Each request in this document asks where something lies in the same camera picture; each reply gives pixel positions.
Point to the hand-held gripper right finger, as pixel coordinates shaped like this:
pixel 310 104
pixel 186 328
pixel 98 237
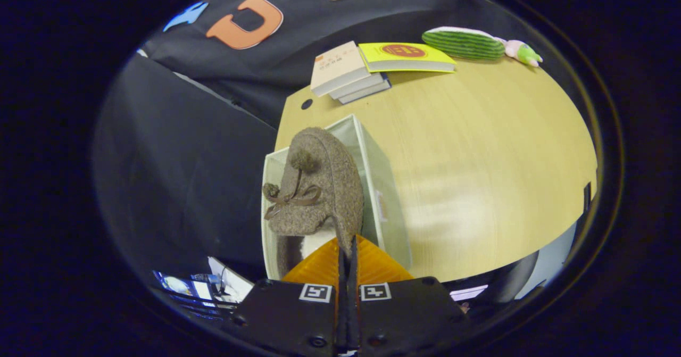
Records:
pixel 404 314

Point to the blue printed box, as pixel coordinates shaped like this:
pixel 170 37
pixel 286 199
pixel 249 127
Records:
pixel 183 288

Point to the beige book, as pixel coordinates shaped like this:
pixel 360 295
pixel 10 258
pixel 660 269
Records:
pixel 338 67

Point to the green striped watermelon plush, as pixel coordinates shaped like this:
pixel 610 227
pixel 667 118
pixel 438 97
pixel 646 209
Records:
pixel 463 44

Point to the brown fuzzy slipper shoe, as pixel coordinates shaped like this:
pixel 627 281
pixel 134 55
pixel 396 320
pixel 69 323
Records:
pixel 330 187

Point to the black backdrop cloth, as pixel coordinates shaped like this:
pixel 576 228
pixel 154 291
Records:
pixel 175 176

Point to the yellow book with red circle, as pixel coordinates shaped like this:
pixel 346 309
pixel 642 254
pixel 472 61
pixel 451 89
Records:
pixel 407 55

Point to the grey book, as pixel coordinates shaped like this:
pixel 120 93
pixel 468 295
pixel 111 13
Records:
pixel 362 86
pixel 372 92

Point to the pale green storage box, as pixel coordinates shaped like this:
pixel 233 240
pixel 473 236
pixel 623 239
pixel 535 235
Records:
pixel 391 213

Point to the white paper sheet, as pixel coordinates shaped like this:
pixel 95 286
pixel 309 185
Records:
pixel 231 281

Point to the small black table edge block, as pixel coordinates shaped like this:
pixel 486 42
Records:
pixel 587 196

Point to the pink and green plush toy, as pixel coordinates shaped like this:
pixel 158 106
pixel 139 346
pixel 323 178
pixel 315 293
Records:
pixel 524 52

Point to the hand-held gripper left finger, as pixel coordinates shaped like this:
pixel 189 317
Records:
pixel 298 320

